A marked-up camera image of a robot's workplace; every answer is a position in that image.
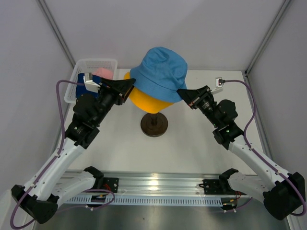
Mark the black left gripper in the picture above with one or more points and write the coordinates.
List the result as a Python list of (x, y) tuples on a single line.
[(119, 89)]

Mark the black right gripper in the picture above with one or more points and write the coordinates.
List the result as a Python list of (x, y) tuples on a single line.
[(188, 96)]

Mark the yellow bucket hat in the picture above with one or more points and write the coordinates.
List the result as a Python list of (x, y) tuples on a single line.
[(146, 100)]

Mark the light blue bucket hat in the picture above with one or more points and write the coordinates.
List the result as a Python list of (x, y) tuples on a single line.
[(163, 60)]

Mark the dark blue bucket hat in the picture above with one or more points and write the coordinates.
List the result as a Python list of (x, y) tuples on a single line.
[(80, 89)]

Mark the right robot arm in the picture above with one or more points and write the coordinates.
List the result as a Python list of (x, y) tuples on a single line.
[(281, 192)]

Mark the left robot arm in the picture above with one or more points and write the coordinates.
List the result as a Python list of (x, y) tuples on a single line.
[(41, 197)]

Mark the pink hat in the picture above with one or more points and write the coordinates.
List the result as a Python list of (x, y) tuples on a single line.
[(104, 73)]

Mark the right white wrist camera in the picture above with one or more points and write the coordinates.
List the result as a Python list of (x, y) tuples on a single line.
[(219, 83)]

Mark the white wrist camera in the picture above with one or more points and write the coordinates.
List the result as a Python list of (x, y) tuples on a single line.
[(219, 83), (91, 82)]

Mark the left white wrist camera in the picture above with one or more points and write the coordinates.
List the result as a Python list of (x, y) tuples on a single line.
[(91, 82)]

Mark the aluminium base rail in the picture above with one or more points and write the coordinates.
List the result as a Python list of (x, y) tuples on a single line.
[(159, 184)]

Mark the aluminium side rail right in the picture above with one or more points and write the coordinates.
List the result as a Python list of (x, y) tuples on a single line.
[(258, 122)]

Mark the white slotted cable duct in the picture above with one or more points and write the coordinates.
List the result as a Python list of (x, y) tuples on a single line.
[(198, 201)]

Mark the aluminium frame post left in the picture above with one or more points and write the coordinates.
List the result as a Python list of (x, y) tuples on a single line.
[(42, 4)]

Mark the aluminium frame post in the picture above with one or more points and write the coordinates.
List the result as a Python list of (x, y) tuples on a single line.
[(42, 4), (274, 25)]

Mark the aluminium frame post right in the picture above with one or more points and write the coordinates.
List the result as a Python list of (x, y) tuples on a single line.
[(274, 25)]

